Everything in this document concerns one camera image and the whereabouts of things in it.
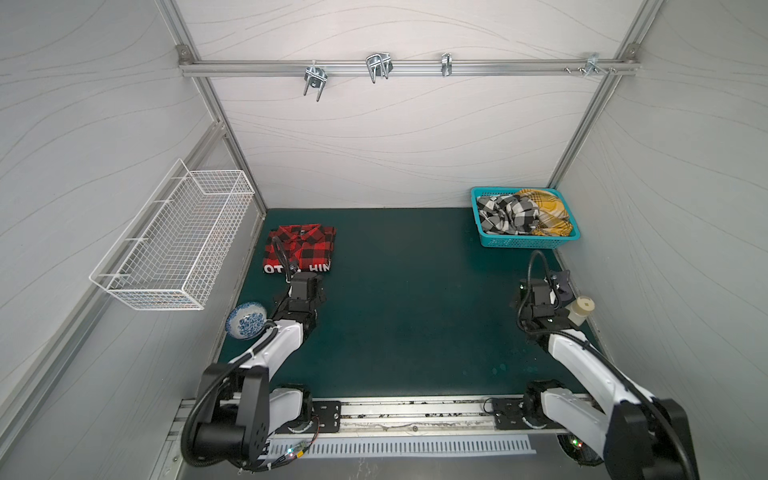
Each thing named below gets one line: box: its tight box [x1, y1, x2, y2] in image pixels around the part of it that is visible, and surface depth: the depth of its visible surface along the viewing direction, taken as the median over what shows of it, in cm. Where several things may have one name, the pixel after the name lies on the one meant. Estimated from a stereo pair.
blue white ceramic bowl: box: [226, 302, 267, 340], surface depth 90 cm
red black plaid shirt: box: [263, 224, 336, 274], surface depth 106 cm
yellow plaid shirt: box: [516, 189, 573, 237], surface depth 107 cm
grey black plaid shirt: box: [477, 194, 540, 235], surface depth 109 cm
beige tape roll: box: [567, 296, 596, 327], surface depth 84 cm
